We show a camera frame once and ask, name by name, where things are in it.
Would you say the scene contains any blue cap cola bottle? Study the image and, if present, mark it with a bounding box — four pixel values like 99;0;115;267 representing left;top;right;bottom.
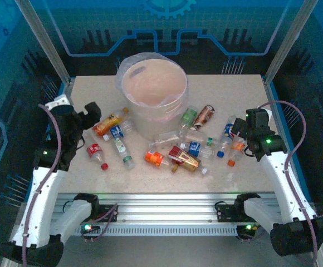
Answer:
216;115;238;159

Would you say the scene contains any orange yellow label bottle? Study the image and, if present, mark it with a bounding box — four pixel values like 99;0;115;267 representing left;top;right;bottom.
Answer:
91;107;130;139

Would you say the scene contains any red label red cap bottle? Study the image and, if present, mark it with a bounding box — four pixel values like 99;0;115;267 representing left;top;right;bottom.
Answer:
86;143;109;171

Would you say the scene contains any blue label clear bottle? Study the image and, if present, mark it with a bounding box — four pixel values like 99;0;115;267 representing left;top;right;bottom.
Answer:
102;119;134;142
179;141;217;160

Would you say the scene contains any copper brown coffee bottle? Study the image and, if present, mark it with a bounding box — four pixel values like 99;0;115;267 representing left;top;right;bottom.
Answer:
192;104;216;131

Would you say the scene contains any green white label bottle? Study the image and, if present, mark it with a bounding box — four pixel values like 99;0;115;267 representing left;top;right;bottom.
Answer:
111;137;136;170

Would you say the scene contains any clear bottle peach base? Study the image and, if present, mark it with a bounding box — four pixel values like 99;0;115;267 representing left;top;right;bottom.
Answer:
182;127;208;144

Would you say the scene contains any white plastic bin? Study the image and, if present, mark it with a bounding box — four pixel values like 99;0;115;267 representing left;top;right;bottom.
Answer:
116;54;189;141

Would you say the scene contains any red gold label bottle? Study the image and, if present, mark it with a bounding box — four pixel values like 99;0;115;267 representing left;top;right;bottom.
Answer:
168;145;209;176

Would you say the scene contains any clear square unlabelled bottle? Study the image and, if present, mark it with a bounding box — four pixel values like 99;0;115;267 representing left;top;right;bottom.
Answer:
147;130;184;150

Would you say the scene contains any orange label white cap bottle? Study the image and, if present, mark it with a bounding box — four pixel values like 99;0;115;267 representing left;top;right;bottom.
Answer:
144;149;170;168

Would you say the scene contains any brown cap bottle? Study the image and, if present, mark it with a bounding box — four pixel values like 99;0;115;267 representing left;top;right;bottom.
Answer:
170;160;183;174

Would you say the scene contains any clear plastic bin liner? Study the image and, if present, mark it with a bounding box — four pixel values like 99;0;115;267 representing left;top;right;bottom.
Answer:
115;53;190;123

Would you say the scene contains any green label clear bottle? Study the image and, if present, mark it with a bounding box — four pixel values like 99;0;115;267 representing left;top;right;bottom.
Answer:
179;107;199;131

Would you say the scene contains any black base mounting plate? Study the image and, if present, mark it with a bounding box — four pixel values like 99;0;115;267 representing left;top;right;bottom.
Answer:
215;204;247;223
90;204;119;223

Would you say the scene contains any small LED circuit board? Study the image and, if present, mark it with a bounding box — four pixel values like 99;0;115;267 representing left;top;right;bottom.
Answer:
236;222;260;236
80;222;102;236

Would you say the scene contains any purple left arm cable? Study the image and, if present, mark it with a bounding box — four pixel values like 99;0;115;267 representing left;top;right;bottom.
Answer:
21;103;119;266

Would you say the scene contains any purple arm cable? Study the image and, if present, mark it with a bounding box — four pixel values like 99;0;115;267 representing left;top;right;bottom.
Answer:
21;103;119;266
238;100;320;265

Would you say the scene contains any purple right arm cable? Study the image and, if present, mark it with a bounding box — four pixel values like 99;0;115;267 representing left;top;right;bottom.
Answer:
238;100;320;265

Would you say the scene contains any aluminium frame post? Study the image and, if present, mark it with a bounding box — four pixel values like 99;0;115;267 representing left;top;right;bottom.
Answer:
263;0;320;86
13;0;73;86

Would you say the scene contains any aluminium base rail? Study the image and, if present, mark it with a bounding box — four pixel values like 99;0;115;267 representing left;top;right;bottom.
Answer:
54;192;279;223

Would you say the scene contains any slotted grey cable duct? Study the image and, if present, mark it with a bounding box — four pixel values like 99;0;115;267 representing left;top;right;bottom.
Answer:
62;224;273;238

